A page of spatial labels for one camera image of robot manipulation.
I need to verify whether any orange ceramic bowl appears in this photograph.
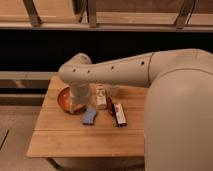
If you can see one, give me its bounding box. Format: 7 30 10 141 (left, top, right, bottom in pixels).
57 87 86 114

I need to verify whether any blue sponge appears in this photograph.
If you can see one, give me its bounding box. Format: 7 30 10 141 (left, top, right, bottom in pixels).
82 107 97 125

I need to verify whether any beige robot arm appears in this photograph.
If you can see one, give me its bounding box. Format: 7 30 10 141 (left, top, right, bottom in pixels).
58 49 213 171

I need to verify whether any red and white box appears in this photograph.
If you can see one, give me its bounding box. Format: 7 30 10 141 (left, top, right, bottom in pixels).
114 103 127 126

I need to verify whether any clear plastic cup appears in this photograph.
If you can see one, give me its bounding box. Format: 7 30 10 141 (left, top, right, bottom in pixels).
108 85 119 97

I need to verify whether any white carton box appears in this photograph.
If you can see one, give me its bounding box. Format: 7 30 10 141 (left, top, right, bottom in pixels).
96 85 107 110

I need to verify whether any wooden table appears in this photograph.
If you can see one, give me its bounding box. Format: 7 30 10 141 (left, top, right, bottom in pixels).
27 76 147 158

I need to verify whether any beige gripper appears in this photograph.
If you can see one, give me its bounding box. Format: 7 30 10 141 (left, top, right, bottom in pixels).
70 83 91 110

